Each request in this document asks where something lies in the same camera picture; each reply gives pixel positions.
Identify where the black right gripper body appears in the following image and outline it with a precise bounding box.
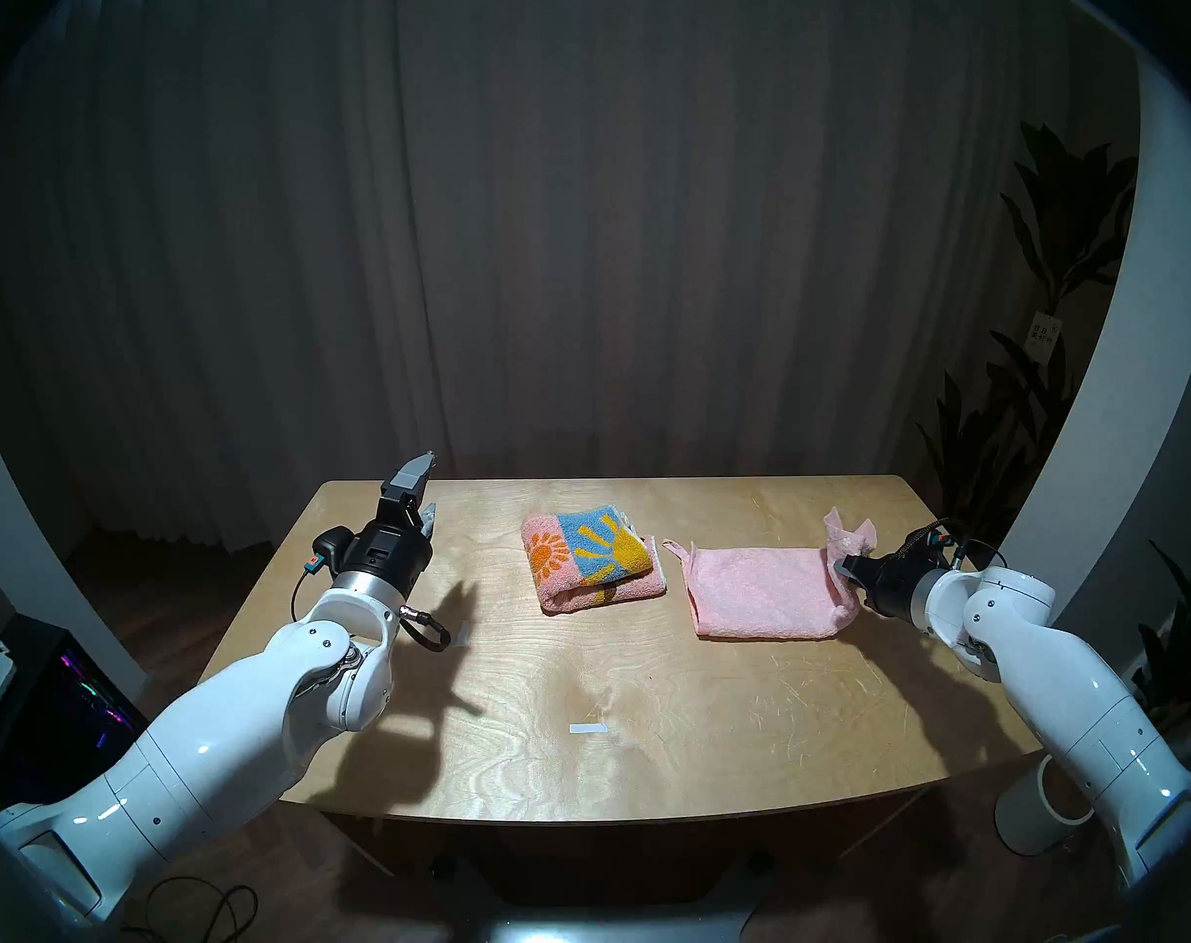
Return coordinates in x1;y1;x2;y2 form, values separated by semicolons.
851;524;955;623

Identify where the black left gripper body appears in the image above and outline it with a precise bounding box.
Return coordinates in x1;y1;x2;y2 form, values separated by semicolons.
306;487;436;600

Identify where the plain pink terry towel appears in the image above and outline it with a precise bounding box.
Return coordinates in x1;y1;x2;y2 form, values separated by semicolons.
662;507;881;642

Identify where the sunflower print terry towel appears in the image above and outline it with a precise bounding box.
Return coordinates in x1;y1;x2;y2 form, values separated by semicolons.
522;504;667;615

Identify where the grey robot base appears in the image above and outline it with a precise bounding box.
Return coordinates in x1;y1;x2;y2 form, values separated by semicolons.
438;853;783;943

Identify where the grey pleated curtain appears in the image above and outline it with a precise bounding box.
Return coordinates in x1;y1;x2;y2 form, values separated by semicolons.
0;0;1147;559

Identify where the black computer tower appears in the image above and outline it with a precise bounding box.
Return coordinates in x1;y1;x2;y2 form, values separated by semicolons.
0;617;154;834

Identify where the tall dark leafy plant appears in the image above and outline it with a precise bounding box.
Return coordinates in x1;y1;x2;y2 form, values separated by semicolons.
915;121;1142;559

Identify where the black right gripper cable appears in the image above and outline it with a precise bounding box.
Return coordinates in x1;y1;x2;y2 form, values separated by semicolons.
905;517;1009;571

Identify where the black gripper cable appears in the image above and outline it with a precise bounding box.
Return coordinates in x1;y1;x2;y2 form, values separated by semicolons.
291;553;452;653
905;517;1009;571

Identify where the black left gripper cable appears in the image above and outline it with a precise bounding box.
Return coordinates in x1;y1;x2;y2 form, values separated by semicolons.
291;553;452;653

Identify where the black floor cable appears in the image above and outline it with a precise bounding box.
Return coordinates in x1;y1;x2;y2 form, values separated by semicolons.
114;874;259;943

